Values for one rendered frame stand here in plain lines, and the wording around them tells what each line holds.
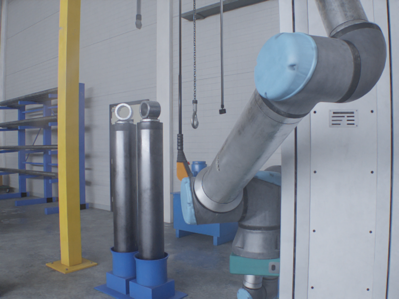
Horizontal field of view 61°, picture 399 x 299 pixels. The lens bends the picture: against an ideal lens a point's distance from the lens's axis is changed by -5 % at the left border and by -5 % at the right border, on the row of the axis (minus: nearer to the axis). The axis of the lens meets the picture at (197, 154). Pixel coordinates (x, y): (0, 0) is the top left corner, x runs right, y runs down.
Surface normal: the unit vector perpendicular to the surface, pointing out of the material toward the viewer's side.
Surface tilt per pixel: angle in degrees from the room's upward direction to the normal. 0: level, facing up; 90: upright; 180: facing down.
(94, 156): 90
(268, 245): 70
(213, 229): 90
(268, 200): 90
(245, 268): 90
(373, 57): 80
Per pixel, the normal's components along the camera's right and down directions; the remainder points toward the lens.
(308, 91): 0.17, 0.82
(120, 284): -0.63, 0.02
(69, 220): 0.78, 0.01
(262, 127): -0.51, 0.68
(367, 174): -0.22, 0.02
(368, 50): 0.27, -0.35
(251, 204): 0.28, 0.14
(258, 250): -0.22, -0.32
